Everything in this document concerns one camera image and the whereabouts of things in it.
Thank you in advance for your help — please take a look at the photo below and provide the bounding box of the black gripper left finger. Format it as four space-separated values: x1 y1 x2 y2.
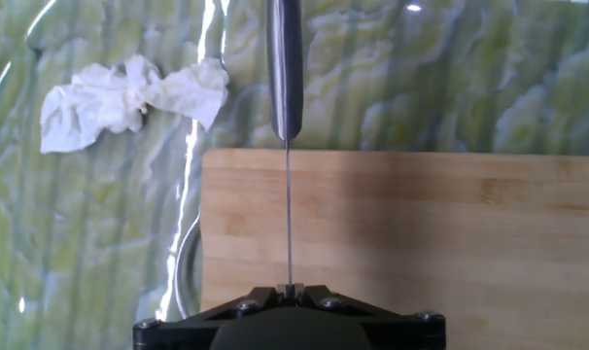
132 284 289 350

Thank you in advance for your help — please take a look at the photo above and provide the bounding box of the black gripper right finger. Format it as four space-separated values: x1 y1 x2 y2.
293 284 446 350

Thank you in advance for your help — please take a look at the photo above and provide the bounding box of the steel cleaver knife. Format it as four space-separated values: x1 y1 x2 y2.
264 0 304 289

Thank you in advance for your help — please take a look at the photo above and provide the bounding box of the bamboo cutting board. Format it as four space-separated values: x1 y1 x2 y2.
174 148 589 350

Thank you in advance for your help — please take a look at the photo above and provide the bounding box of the crumpled white tissue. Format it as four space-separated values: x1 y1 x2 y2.
39 53 230 156

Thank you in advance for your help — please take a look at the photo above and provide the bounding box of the green marble pattern mat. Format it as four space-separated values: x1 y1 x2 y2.
0 0 589 350

